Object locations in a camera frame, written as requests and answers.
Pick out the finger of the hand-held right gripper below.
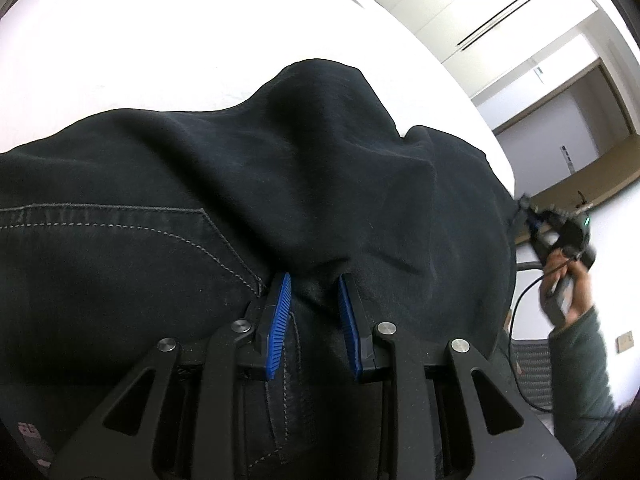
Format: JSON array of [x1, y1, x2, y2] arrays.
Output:
[[526, 227, 562, 267], [516, 194, 553, 235]]

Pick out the person's right hand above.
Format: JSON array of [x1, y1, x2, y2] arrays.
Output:
[[539, 249, 596, 331]]

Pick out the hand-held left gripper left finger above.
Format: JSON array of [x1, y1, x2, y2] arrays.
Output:
[[50, 272, 294, 480]]

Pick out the black pants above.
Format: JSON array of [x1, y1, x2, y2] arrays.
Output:
[[0, 58, 521, 480]]

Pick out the white bed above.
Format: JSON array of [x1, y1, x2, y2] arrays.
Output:
[[0, 0, 516, 196]]

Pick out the dark floor mat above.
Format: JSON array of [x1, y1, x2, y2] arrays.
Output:
[[512, 340, 554, 409]]

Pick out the person's right forearm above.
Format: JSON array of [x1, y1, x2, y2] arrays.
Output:
[[547, 305, 620, 463]]

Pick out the white wardrobe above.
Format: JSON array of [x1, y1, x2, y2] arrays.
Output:
[[370, 0, 601, 102]]

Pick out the black cable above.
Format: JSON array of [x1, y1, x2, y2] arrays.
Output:
[[507, 259, 557, 412]]

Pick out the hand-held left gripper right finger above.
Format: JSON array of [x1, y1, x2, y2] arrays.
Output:
[[335, 272, 577, 480]]

